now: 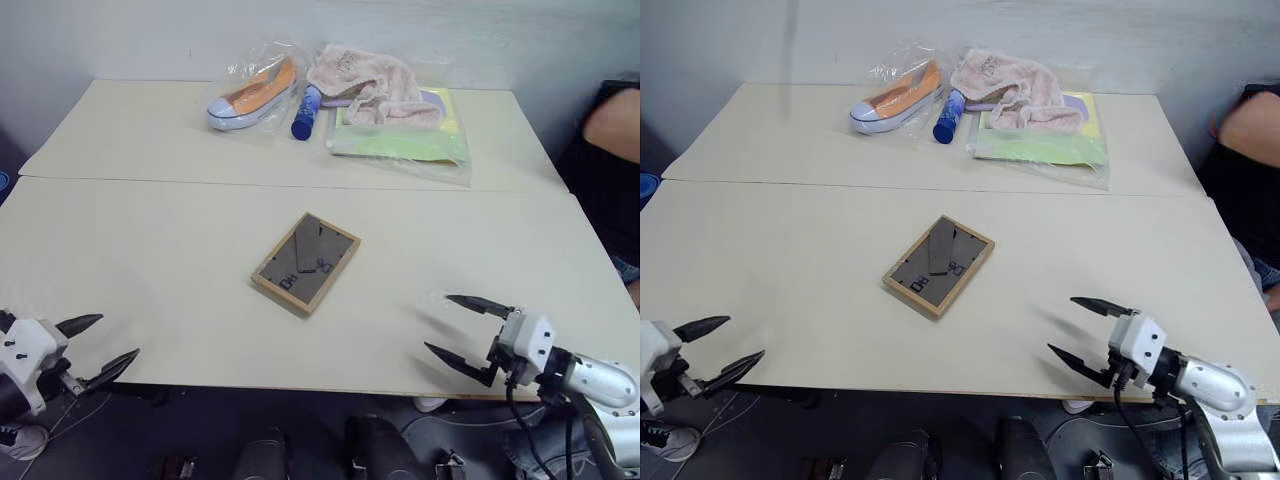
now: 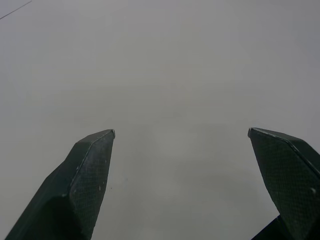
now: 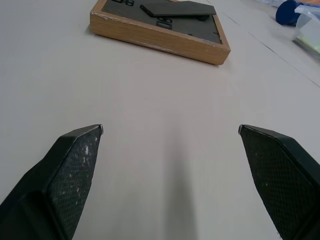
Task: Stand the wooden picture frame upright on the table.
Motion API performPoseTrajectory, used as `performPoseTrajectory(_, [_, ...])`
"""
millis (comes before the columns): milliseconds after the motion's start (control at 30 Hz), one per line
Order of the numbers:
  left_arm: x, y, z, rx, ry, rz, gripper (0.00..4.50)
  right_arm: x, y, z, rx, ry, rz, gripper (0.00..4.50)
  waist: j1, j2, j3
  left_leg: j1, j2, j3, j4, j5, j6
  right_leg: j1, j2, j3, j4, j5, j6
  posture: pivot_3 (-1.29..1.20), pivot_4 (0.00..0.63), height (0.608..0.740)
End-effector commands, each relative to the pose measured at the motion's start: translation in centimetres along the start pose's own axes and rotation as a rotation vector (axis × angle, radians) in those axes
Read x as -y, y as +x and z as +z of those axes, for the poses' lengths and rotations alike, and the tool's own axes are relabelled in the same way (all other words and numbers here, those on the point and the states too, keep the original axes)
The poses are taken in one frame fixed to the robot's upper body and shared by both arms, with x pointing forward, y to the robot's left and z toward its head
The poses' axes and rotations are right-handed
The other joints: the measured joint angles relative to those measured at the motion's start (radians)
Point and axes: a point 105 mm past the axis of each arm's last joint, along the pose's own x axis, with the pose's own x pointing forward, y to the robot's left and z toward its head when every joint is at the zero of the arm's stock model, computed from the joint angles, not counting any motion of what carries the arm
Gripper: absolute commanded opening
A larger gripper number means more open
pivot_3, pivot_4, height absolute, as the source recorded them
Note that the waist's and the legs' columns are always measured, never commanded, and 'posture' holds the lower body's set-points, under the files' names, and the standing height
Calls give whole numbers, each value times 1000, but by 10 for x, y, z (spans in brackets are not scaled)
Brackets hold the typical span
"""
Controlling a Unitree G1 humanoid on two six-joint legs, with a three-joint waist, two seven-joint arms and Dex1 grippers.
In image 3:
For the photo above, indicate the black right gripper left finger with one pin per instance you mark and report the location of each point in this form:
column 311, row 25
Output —
column 62, row 180

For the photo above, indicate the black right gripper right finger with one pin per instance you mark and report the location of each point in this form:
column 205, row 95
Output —
column 282, row 175

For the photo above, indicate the clear plastic container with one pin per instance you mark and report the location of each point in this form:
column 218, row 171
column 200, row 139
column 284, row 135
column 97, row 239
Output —
column 308, row 31

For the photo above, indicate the blue round lid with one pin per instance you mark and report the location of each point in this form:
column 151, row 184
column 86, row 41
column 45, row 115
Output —
column 287, row 12

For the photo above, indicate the wooden tray with dark inlay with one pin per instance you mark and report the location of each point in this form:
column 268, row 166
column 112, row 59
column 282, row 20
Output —
column 160, row 32

